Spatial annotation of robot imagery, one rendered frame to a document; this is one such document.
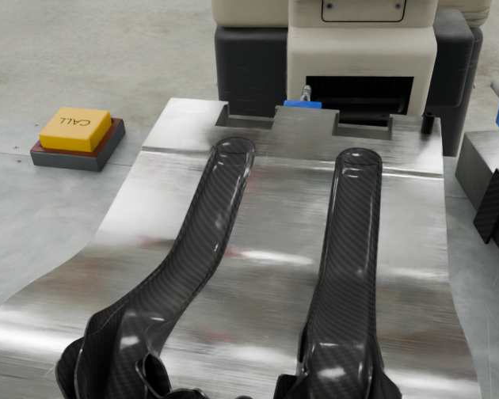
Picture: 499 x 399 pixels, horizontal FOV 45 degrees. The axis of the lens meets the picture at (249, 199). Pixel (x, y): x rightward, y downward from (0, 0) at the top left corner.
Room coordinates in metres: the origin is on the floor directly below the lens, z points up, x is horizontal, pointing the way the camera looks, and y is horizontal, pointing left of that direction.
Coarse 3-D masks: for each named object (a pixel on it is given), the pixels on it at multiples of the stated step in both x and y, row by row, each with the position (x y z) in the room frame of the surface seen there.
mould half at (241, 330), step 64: (192, 128) 0.47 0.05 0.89; (320, 128) 0.46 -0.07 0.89; (128, 192) 0.39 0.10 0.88; (192, 192) 0.38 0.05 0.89; (256, 192) 0.38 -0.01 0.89; (320, 192) 0.37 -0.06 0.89; (384, 192) 0.37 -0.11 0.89; (128, 256) 0.31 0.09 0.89; (256, 256) 0.31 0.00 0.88; (320, 256) 0.30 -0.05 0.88; (384, 256) 0.30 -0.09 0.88; (0, 320) 0.22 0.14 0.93; (64, 320) 0.22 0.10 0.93; (192, 320) 0.22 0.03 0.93; (256, 320) 0.22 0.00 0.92; (384, 320) 0.22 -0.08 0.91; (448, 320) 0.23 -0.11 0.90; (0, 384) 0.18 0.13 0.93; (192, 384) 0.17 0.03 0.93; (256, 384) 0.17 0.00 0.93; (448, 384) 0.16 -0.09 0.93
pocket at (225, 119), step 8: (224, 104) 0.51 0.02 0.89; (224, 112) 0.51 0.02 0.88; (224, 120) 0.51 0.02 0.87; (232, 120) 0.51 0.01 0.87; (240, 120) 0.51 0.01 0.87; (248, 120) 0.51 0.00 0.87; (256, 120) 0.50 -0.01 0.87; (264, 120) 0.50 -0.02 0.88; (272, 120) 0.50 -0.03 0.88; (248, 128) 0.51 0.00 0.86; (256, 128) 0.50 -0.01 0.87; (264, 128) 0.50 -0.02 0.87
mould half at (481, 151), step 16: (464, 144) 0.49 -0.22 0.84; (480, 144) 0.48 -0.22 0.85; (496, 144) 0.47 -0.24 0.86; (464, 160) 0.49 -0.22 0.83; (480, 160) 0.46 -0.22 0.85; (496, 160) 0.45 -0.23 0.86; (464, 176) 0.48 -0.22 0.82; (480, 176) 0.45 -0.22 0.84; (480, 192) 0.44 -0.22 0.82; (496, 240) 0.40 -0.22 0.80
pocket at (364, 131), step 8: (336, 120) 0.49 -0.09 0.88; (392, 120) 0.48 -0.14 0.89; (336, 128) 0.49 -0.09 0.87; (344, 128) 0.49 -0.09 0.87; (352, 128) 0.48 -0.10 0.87; (360, 128) 0.48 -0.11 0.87; (368, 128) 0.48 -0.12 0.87; (376, 128) 0.48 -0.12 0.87; (384, 128) 0.48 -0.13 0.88; (392, 128) 0.46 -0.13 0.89; (344, 136) 0.49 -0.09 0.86; (352, 136) 0.48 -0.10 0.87; (360, 136) 0.48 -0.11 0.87; (368, 136) 0.48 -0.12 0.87; (376, 136) 0.48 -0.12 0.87; (384, 136) 0.48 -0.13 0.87
